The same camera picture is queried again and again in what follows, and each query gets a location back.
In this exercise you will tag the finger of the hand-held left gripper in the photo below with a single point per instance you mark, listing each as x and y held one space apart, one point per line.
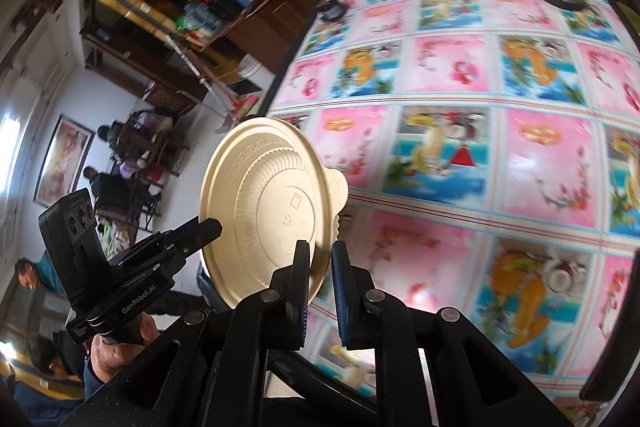
197 234

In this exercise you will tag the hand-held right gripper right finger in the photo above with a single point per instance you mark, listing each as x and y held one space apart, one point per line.
342 297

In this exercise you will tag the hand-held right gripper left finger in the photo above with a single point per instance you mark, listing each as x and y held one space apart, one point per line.
300 289

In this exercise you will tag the beige plastic lid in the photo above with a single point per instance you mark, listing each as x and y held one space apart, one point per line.
270 207

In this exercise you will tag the person's left forearm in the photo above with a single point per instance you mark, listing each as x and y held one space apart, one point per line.
94 384

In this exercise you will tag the person's left hand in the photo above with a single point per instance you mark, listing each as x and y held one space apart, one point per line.
122 357

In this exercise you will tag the wooden chair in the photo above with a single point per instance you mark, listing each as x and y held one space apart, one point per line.
160 142

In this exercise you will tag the pink broom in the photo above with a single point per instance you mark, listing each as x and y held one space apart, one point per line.
245 104

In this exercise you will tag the white bucket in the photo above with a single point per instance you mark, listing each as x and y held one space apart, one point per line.
252 74

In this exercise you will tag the printed fruit tablecloth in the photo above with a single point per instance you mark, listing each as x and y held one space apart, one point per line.
500 187

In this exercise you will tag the blue water bottle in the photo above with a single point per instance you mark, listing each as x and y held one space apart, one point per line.
200 14

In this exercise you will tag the wooden cabinet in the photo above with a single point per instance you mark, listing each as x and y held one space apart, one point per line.
150 7

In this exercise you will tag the small dark device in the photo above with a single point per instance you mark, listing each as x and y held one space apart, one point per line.
332 7

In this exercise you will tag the framed wall picture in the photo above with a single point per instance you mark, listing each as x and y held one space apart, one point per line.
62 159

